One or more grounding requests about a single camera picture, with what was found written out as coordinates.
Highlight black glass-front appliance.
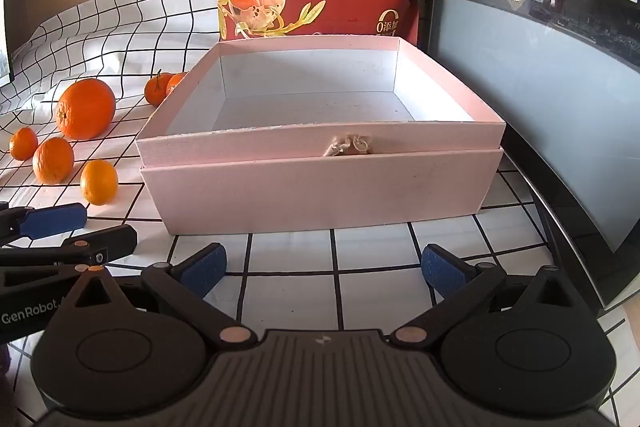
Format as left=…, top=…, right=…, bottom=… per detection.
left=425, top=0, right=640, bottom=310

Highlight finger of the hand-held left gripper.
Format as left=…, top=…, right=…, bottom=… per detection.
left=0, top=202, right=89, bottom=244
left=0, top=224, right=139, bottom=294

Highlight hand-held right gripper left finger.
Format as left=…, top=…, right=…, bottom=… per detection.
left=64, top=243, right=259, bottom=353

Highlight yellow-orange citrus fruit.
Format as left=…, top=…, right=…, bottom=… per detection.
left=80, top=159, right=120, bottom=206

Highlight large orange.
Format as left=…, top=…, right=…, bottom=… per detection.
left=55, top=78, right=117, bottom=141

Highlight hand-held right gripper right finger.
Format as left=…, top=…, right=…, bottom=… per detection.
left=386, top=243, right=583, bottom=353

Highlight white black-checked tablecloth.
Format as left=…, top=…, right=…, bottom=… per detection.
left=0, top=0, right=640, bottom=427

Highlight pink cardboard box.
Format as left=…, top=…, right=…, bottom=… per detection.
left=134, top=36, right=507, bottom=236

